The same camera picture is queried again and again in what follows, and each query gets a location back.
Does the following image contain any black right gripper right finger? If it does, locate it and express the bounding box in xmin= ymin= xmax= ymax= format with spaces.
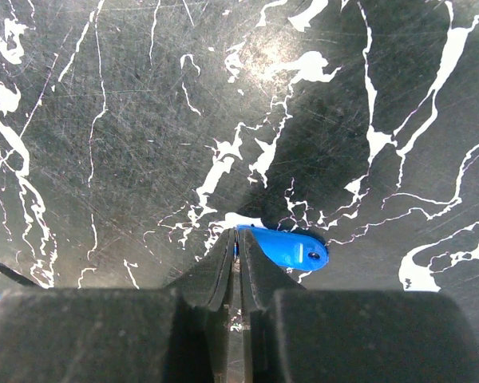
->
xmin=237 ymin=229 xmax=479 ymax=382

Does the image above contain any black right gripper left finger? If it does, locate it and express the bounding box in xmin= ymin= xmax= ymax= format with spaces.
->
xmin=0 ymin=230 xmax=235 ymax=382

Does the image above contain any blue key tag with key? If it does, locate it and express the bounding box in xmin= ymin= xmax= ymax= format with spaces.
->
xmin=236 ymin=225 xmax=329 ymax=271

